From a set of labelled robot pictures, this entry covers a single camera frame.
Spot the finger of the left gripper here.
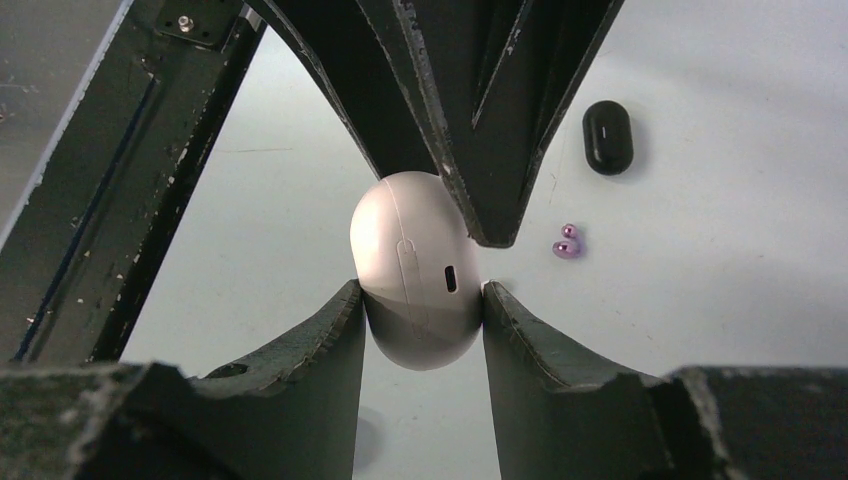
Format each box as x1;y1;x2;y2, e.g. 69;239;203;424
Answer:
248;0;437;179
359;1;622;249

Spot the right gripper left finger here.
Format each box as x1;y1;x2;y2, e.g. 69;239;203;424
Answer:
1;280;365;479

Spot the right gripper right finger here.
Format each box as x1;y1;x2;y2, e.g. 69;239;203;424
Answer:
483;282;847;479

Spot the black earbud charging case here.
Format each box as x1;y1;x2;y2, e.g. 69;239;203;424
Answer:
582;100;634;176

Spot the white earbud charging case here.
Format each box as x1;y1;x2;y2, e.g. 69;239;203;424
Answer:
349;171;482;371

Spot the purple earbud upper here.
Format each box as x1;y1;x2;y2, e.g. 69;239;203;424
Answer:
552;223;582;259

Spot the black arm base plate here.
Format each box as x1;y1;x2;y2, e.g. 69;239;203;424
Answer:
1;1;264;365

